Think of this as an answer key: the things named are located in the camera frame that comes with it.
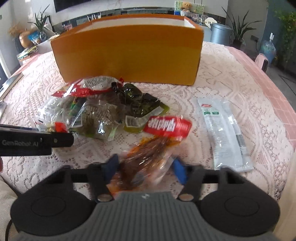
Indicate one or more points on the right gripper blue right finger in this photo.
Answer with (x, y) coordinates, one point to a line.
(191, 177)

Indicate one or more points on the person left hand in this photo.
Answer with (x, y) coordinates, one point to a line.
(1, 165)

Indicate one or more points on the potted green plant right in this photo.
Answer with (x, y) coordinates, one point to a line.
(239, 28)

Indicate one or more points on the red white snack bag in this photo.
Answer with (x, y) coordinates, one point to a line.
(89, 87)

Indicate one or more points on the dark book on table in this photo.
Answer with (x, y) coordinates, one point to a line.
(9, 84)

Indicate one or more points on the black wall television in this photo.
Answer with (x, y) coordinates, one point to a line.
(64, 4)

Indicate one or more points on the pink lace tablecloth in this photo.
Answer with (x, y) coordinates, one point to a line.
(264, 115)

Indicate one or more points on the orange cardboard box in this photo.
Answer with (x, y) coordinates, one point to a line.
(151, 48)

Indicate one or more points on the clear brown snack bag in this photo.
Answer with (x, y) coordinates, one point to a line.
(96, 119)

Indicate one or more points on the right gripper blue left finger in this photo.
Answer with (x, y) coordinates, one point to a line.
(100, 175)

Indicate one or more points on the blue water jug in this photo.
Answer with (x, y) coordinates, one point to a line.
(268, 49)

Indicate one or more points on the red spicy strip snack bag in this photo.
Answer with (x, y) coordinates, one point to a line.
(146, 163)

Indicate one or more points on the teddy bear toy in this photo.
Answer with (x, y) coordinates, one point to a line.
(186, 6)

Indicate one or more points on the brown round vase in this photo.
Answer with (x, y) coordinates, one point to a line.
(24, 38)

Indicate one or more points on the potted green plant left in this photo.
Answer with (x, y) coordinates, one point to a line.
(40, 19)

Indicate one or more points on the grey metal trash bin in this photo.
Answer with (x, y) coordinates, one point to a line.
(220, 34)

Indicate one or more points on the potted green plant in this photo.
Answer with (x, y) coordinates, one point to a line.
(239, 28)
(40, 19)

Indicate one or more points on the white long snack packet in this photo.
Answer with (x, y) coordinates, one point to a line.
(226, 139)

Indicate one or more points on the dark green snack packet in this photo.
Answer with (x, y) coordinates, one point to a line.
(139, 106)

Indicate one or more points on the clear quail egg packet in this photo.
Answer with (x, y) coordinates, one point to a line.
(54, 114)

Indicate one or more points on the pink small heater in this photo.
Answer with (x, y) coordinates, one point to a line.
(262, 62)

